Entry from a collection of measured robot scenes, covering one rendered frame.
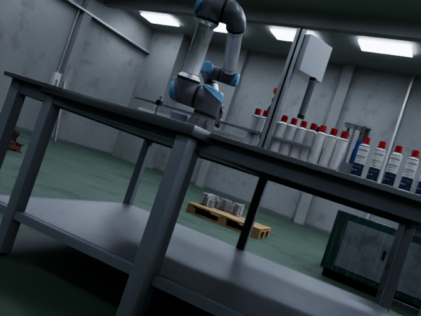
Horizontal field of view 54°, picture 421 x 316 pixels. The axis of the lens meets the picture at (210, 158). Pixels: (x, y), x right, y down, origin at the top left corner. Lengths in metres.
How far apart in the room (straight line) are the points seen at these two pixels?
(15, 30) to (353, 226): 10.27
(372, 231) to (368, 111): 8.39
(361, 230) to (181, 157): 3.30
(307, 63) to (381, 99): 10.71
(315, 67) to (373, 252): 2.78
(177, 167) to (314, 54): 0.98
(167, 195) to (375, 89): 11.62
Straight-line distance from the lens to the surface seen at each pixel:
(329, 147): 2.16
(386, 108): 12.73
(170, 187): 1.56
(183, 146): 1.56
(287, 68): 2.14
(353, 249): 4.64
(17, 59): 12.73
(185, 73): 2.05
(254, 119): 2.26
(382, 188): 1.51
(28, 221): 2.11
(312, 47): 2.17
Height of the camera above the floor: 0.70
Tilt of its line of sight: 1 degrees up
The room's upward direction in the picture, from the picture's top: 19 degrees clockwise
